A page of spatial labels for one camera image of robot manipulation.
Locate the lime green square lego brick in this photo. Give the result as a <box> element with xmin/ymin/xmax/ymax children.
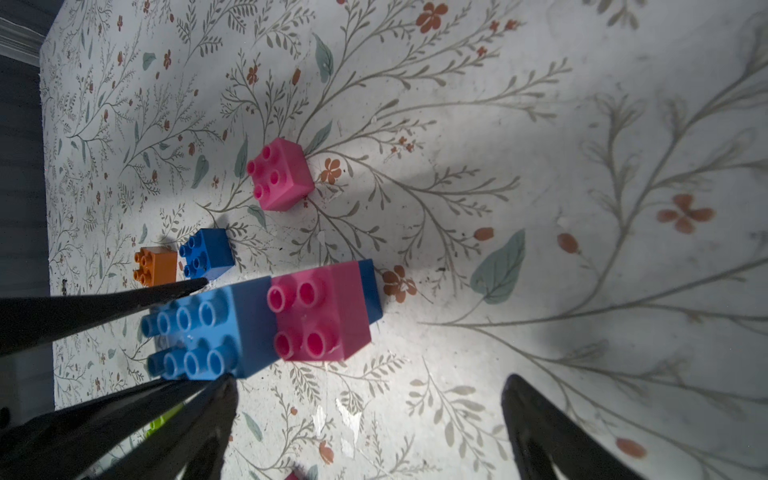
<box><xmin>145</xmin><ymin>403</ymin><xmax>185</xmax><ymax>438</ymax></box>

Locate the orange square lego brick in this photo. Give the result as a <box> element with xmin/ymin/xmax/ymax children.
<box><xmin>133</xmin><ymin>247</ymin><xmax>177</xmax><ymax>287</ymax></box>

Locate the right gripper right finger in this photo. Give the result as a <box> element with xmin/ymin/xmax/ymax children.
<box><xmin>501</xmin><ymin>374</ymin><xmax>640</xmax><ymax>480</ymax></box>

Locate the pink square lego brick far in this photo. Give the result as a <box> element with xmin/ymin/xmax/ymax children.
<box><xmin>246</xmin><ymin>138</ymin><xmax>315</xmax><ymax>212</ymax></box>

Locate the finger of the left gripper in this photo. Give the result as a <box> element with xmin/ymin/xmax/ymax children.
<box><xmin>1</xmin><ymin>278</ymin><xmax>209</xmax><ymax>356</ymax></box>
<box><xmin>1</xmin><ymin>380</ymin><xmax>215</xmax><ymax>479</ymax></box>

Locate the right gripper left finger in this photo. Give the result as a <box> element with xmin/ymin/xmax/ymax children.
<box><xmin>99</xmin><ymin>374</ymin><xmax>238</xmax><ymax>479</ymax></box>

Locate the dark blue square lego brick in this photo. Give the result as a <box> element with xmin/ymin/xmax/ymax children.
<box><xmin>178</xmin><ymin>228</ymin><xmax>235</xmax><ymax>281</ymax></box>

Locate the blue and green brick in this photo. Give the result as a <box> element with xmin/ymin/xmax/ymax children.
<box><xmin>358</xmin><ymin>259</ymin><xmax>383</xmax><ymax>324</ymax></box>

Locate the light blue long lego brick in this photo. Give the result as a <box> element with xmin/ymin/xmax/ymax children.
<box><xmin>141</xmin><ymin>276</ymin><xmax>279</xmax><ymax>380</ymax></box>

